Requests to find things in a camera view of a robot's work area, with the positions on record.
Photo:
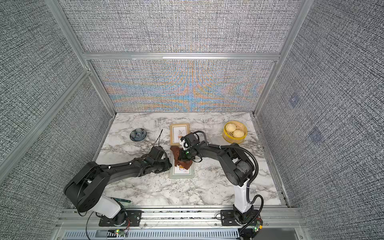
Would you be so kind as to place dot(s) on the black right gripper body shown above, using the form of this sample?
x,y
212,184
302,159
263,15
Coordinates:
x,y
186,154

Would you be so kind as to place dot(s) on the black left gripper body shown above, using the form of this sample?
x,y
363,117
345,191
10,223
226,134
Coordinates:
x,y
161,167

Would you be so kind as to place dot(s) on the brown microfibre cloth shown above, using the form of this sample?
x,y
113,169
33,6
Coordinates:
x,y
180,163

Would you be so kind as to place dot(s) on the grey green picture frame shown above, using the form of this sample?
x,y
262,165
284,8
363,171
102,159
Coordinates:
x,y
179,172

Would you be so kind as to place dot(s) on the light wood picture frame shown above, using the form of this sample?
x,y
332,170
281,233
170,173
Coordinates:
x,y
177,131

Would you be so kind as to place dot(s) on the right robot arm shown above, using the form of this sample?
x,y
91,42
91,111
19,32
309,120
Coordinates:
x,y
238,169

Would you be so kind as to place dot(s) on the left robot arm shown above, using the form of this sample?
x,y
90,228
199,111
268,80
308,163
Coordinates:
x,y
86,188

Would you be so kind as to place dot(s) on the grey flower shaped dish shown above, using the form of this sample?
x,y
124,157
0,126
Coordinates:
x,y
138,135

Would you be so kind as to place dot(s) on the white steamed bun back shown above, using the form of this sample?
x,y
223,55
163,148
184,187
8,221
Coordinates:
x,y
230,127

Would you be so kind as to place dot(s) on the white steamed bun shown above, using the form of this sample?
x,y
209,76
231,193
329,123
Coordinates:
x,y
238,134
230,127

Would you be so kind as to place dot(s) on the yellow rimmed bamboo steamer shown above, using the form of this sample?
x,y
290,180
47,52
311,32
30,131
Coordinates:
x,y
228,136

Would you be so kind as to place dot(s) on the white steamed bun front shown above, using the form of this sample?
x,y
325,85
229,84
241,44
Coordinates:
x,y
238,134

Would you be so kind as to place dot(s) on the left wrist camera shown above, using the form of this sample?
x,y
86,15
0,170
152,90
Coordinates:
x,y
156,153

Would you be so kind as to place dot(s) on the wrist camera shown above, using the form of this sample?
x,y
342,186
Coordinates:
x,y
156,153
189,141

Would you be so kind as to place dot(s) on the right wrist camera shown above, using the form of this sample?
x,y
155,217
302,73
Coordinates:
x,y
189,141

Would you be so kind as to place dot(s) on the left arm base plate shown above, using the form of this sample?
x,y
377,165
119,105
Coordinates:
x,y
132,217

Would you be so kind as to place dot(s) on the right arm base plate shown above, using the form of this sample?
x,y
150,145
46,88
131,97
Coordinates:
x,y
228,218

